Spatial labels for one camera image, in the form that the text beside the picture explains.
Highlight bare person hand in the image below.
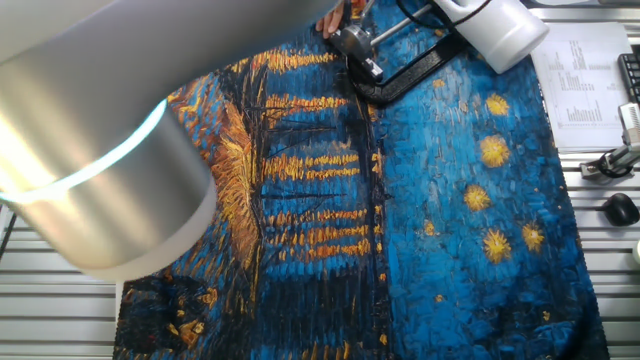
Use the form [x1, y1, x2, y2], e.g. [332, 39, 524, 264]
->
[314, 0, 359, 40]

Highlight silver ratchet clamp head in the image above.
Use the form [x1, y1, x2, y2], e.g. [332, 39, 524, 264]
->
[328, 23, 386, 85]

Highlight metal lever with red knob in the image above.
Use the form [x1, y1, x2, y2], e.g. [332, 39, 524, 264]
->
[347, 30, 470, 107]

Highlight threaded silver clamp rod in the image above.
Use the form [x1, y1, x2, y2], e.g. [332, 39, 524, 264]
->
[369, 3, 435, 47]

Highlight blue starry painting cloth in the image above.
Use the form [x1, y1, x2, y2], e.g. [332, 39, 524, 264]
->
[113, 0, 610, 360]

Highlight printed white paper sheet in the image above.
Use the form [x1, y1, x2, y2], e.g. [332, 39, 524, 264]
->
[530, 22, 636, 153]

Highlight black keyboard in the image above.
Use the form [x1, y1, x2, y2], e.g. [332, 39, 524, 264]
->
[617, 52, 640, 106]

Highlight black computer mouse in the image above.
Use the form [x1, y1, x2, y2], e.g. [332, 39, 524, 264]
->
[598, 192, 640, 228]

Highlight silver ribbed camera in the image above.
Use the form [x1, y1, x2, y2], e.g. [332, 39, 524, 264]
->
[618, 102, 640, 147]

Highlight silver camera mount bracket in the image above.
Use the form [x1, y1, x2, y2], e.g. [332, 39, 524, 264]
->
[579, 143, 640, 181]

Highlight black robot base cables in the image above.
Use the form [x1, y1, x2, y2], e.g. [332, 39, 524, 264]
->
[0, 214, 17, 262]

